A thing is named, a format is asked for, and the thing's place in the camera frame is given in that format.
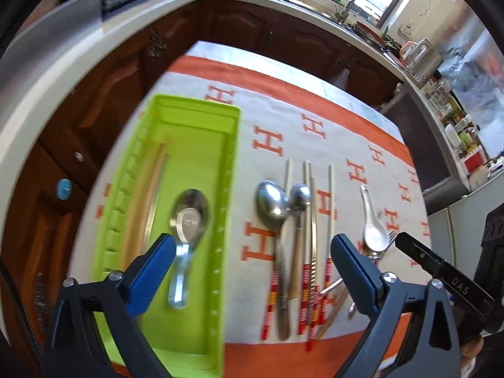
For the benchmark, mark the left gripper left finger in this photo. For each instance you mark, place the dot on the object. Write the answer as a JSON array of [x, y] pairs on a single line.
[[74, 345]]

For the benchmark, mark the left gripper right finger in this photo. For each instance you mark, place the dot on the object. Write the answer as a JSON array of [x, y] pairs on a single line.
[[430, 347]]

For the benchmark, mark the white ceramic soup spoon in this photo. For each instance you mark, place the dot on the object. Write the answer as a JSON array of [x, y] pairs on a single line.
[[375, 235]]

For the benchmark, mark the steel soup spoon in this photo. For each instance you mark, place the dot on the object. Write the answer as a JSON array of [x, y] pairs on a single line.
[[189, 221]]

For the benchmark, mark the large hammered steel spoon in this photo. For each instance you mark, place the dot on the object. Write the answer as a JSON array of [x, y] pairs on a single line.
[[277, 243]]

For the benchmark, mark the cream chopstick red striped end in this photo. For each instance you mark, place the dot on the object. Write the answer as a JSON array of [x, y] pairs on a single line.
[[306, 252], [327, 207], [281, 243]]

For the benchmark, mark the green plastic utensil tray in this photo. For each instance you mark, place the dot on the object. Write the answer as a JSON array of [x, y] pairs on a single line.
[[179, 143]]

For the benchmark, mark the orange beige H-pattern cloth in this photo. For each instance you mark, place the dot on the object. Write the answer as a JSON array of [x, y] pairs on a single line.
[[261, 321]]

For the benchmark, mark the white electric kettle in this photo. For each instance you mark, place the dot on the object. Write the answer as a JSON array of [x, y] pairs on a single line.
[[422, 61]]

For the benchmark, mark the stainless steel counter panel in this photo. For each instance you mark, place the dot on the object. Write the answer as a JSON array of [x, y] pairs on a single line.
[[35, 49]]

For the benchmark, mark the small spoon wooden handle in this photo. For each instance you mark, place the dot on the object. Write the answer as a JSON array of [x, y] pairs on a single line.
[[300, 197]]

